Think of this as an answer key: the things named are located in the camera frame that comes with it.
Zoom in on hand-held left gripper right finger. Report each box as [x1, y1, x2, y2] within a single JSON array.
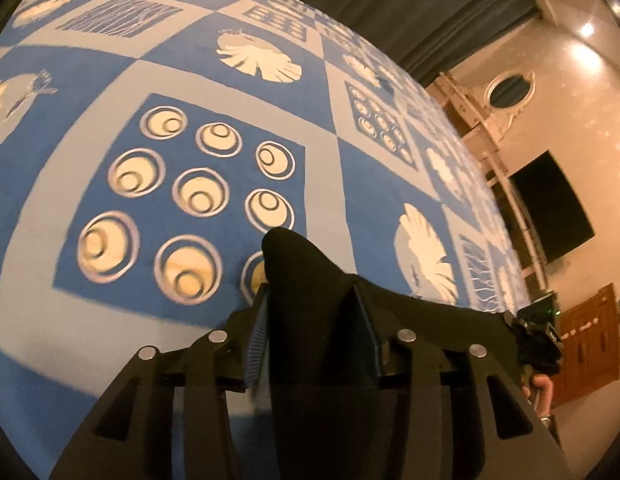
[[351, 284, 575, 480]]

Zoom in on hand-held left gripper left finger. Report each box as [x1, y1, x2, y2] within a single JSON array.
[[50, 282, 271, 480]]

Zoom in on black pants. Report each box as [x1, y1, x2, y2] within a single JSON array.
[[261, 227, 522, 480]]

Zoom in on person's right hand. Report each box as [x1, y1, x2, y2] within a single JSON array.
[[522, 373, 556, 415]]

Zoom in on wooden door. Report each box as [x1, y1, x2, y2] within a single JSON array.
[[549, 282, 620, 407]]

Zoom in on blue patterned bed blanket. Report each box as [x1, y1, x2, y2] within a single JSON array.
[[0, 0, 535, 480]]

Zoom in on dark grey curtain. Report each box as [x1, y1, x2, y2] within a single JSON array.
[[230, 0, 545, 89]]

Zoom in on black wall television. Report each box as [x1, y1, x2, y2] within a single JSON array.
[[509, 150, 597, 267]]

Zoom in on oval wall mirror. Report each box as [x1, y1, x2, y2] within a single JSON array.
[[485, 69, 536, 110]]

